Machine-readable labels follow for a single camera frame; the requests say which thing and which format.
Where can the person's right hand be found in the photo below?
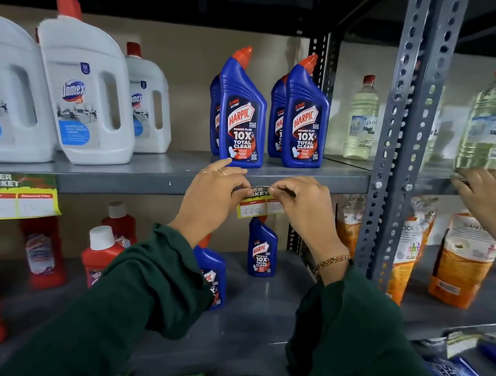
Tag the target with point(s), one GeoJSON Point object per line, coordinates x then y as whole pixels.
{"type": "Point", "coordinates": [312, 215]}

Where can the person's left hand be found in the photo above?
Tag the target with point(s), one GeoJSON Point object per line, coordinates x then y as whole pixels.
{"type": "Point", "coordinates": [208, 200]}

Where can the person's left fingers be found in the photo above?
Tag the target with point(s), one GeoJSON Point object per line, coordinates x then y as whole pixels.
{"type": "Point", "coordinates": [236, 183]}

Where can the person's right fingers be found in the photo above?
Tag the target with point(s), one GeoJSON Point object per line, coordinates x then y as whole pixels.
{"type": "Point", "coordinates": [287, 187]}

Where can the small shelf price tag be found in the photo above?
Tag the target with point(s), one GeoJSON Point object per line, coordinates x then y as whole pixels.
{"type": "Point", "coordinates": [253, 208]}

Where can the person's left forearm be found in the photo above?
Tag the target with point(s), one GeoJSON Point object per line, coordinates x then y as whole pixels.
{"type": "Point", "coordinates": [116, 299]}

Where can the person's right forearm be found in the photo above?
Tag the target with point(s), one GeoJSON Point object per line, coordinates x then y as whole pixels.
{"type": "Point", "coordinates": [356, 338]}

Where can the small blue toilet cleaner bottle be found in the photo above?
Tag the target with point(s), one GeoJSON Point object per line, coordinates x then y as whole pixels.
{"type": "Point", "coordinates": [213, 274]}
{"type": "Point", "coordinates": [262, 252]}

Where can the orange refill pouch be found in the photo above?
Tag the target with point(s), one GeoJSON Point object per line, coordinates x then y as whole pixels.
{"type": "Point", "coordinates": [460, 265]}
{"type": "Point", "coordinates": [407, 254]}
{"type": "Point", "coordinates": [349, 223]}

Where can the grey metal shelf rack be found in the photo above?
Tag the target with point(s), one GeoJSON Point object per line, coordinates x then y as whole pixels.
{"type": "Point", "coordinates": [150, 173]}

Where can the clear liquid bottle red cap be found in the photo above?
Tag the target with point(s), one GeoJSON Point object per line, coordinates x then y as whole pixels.
{"type": "Point", "coordinates": [361, 125]}
{"type": "Point", "coordinates": [486, 130]}

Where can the white cleaner jug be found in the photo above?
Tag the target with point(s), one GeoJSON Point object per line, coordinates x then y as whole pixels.
{"type": "Point", "coordinates": [12, 138]}
{"type": "Point", "coordinates": [88, 80]}
{"type": "Point", "coordinates": [149, 103]}

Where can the red bottle white cap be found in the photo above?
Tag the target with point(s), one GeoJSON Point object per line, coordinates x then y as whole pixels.
{"type": "Point", "coordinates": [121, 225]}
{"type": "Point", "coordinates": [99, 255]}

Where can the grey perforated rack upright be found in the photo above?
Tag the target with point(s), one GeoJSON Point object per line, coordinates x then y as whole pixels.
{"type": "Point", "coordinates": [406, 139]}

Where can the red cleaner bottle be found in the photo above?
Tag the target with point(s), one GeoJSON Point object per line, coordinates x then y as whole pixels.
{"type": "Point", "coordinates": [44, 255]}

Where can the large shelf price tag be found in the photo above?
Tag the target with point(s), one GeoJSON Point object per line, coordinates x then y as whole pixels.
{"type": "Point", "coordinates": [22, 198]}

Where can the white green shelf tag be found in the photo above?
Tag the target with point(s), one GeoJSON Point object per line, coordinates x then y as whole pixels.
{"type": "Point", "coordinates": [462, 343]}

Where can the dark blue packet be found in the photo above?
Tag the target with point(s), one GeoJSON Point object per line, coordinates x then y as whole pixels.
{"type": "Point", "coordinates": [491, 353]}

